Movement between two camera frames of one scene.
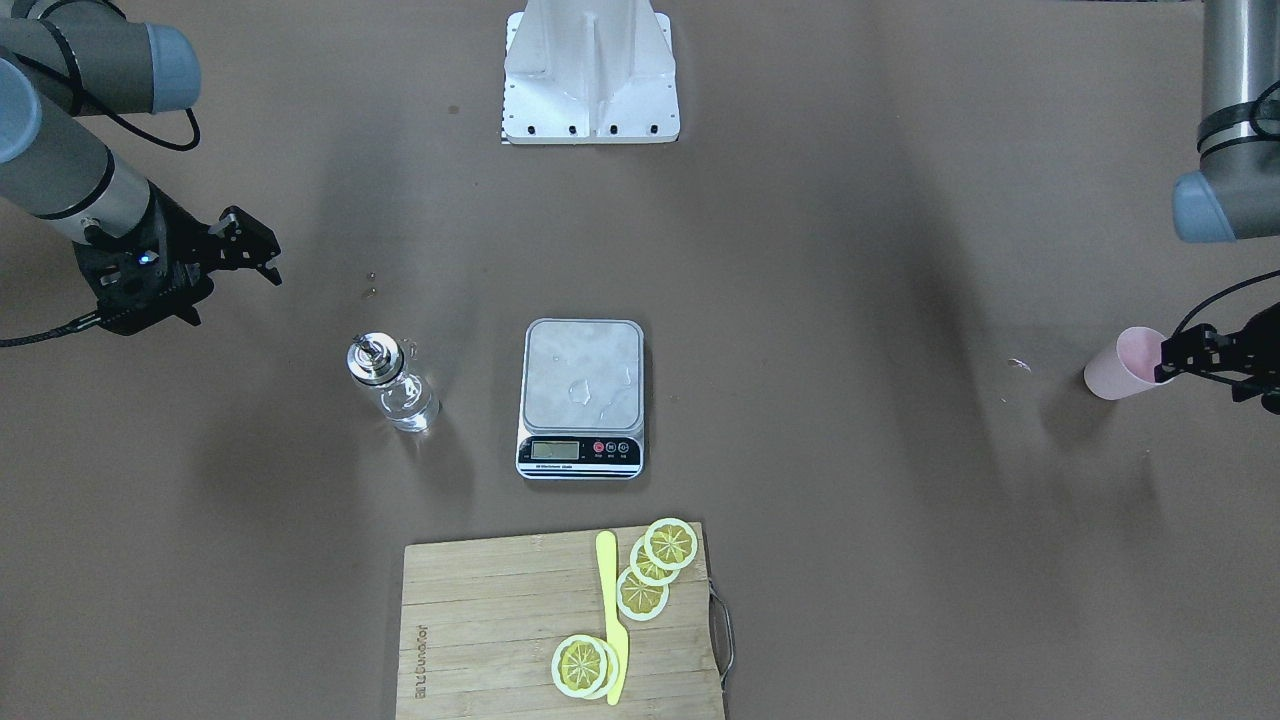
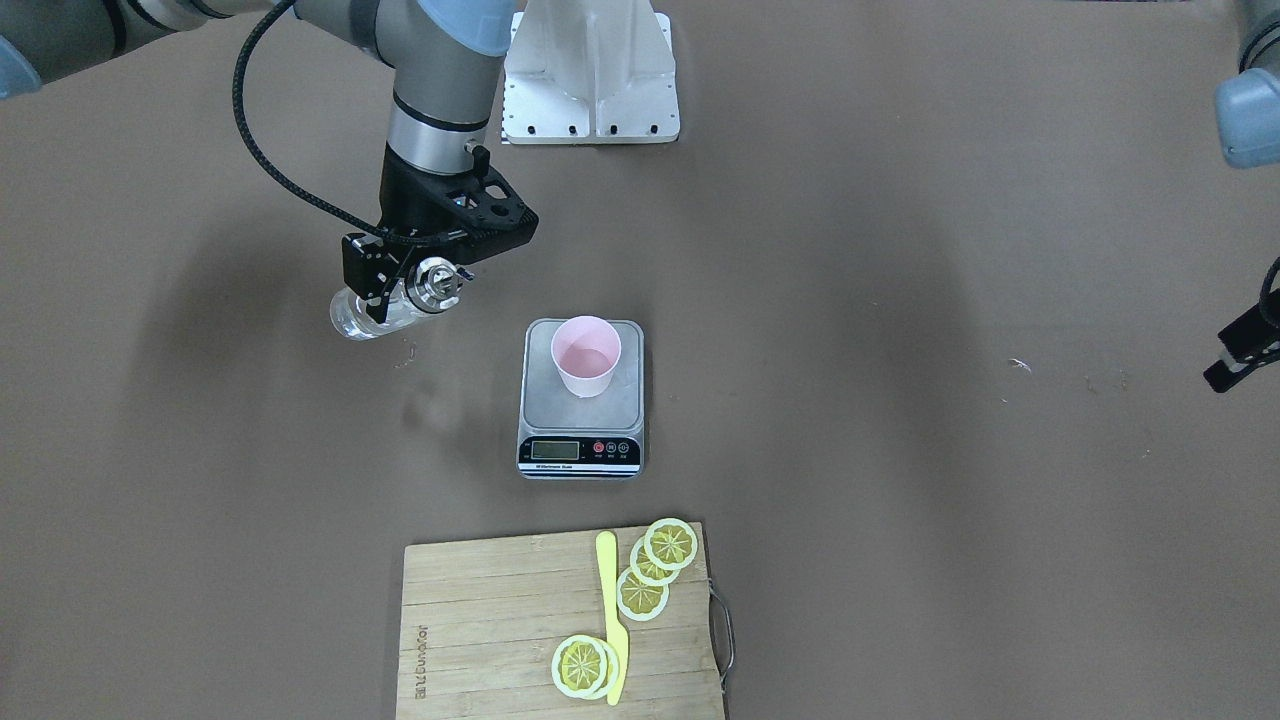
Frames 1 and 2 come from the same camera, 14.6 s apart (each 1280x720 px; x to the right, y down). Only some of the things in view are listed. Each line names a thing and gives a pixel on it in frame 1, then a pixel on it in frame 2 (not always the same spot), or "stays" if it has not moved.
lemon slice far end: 585,667 stays
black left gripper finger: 1200,348 → 1250,343
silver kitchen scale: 583,415 stays
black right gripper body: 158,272 → 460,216
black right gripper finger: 246,243 → 371,263
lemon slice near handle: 670,543 stays
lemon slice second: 645,570 stays
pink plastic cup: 1129,369 → 586,349
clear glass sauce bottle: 380,360 → 433,285
